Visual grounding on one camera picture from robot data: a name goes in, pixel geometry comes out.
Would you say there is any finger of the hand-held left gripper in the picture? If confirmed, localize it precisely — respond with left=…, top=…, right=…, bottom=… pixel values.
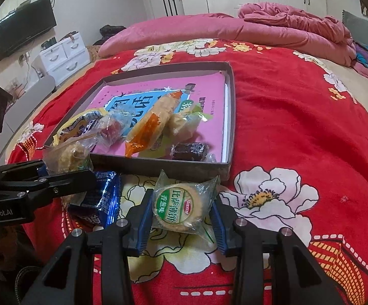
left=0, top=160, right=49, bottom=182
left=28, top=169, right=97, bottom=209

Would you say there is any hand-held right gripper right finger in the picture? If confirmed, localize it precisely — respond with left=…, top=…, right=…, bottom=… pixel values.
left=211, top=197, right=346, bottom=305

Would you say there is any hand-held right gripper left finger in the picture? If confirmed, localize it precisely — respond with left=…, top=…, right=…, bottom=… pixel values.
left=22, top=189, right=154, bottom=305

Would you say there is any clear brown cake packet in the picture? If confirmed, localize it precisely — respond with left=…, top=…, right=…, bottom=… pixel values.
left=42, top=135, right=97, bottom=175

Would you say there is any round green-label biscuit packet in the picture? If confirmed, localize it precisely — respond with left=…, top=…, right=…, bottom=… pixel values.
left=150, top=169, right=220, bottom=242

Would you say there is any shallow grey cardboard box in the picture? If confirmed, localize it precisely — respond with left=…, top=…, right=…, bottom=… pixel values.
left=42, top=61, right=237, bottom=181

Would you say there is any clear red candy packet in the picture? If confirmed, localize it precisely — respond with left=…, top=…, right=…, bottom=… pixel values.
left=93, top=111, right=130, bottom=153

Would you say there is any dark brown cake packet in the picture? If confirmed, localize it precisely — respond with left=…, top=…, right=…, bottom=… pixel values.
left=168, top=142, right=218, bottom=165

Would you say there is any long orange biscuit packet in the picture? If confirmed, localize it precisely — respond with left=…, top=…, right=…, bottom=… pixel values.
left=124, top=90, right=183, bottom=158

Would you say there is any blue snack packet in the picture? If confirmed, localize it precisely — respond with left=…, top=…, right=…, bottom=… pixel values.
left=68, top=170, right=121, bottom=228

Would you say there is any dark clothing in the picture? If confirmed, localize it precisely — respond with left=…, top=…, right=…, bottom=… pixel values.
left=0, top=224, right=54, bottom=305

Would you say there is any yellow snack packet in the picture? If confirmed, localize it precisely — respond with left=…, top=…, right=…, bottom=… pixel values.
left=53, top=108, right=108, bottom=145

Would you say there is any light grey board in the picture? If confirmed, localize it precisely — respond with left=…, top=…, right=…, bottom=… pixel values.
left=0, top=75, right=56, bottom=159

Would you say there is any green-yellow pastry packet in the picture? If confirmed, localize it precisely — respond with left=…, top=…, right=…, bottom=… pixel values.
left=168, top=100, right=214, bottom=143

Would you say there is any white drawer cabinet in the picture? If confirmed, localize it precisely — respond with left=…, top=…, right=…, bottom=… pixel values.
left=32, top=35, right=91, bottom=87

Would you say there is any red floral blanket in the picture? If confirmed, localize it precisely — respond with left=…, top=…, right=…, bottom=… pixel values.
left=6, top=38, right=368, bottom=305

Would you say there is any pink book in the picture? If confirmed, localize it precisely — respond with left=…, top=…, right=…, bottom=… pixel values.
left=89, top=71, right=231, bottom=162

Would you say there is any black television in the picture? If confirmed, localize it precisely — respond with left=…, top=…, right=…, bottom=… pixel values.
left=0, top=0, right=57, bottom=62

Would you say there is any dark bag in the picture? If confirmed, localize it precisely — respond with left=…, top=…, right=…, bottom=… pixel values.
left=99, top=24, right=127, bottom=45

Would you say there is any pink quilt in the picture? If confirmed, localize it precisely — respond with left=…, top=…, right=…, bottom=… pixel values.
left=98, top=3, right=368, bottom=91

